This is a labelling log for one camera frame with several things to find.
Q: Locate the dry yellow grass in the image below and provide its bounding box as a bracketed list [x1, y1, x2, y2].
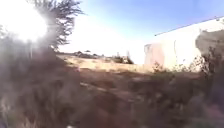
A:
[58, 54, 158, 74]

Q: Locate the pale low building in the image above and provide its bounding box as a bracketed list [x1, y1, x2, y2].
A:
[143, 16, 224, 73]

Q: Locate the tall dark tree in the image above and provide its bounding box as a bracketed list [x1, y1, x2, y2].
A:
[28, 0, 84, 54]

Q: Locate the red dirt track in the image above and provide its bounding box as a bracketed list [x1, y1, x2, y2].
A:
[63, 66, 201, 128]

